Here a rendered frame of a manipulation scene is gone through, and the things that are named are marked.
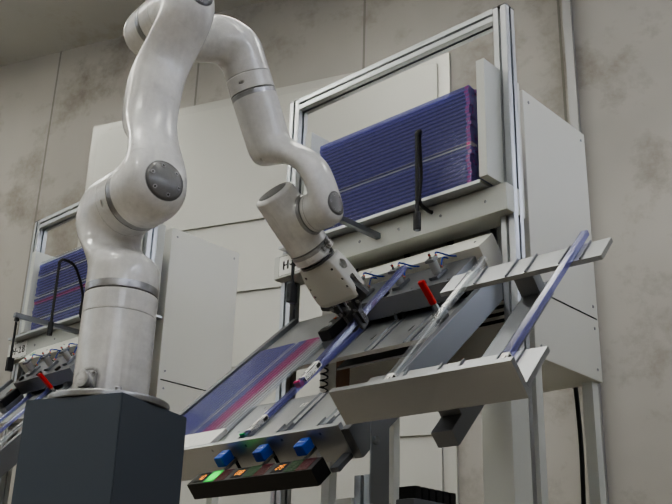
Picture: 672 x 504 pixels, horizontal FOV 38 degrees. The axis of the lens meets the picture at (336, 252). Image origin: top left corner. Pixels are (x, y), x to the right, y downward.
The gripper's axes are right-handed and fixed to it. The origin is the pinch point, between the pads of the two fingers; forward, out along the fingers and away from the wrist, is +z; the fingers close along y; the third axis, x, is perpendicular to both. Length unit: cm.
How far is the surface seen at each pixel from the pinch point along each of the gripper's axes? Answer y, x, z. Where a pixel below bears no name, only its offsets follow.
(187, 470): 40.0, 25.2, 9.3
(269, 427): 19.7, 18.4, 8.3
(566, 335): -14, -49, 46
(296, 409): 16.3, 12.5, 9.4
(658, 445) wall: 56, -210, 212
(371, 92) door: 176, -359, 35
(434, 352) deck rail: -10.1, -2.4, 13.7
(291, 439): 7.1, 27.6, 6.3
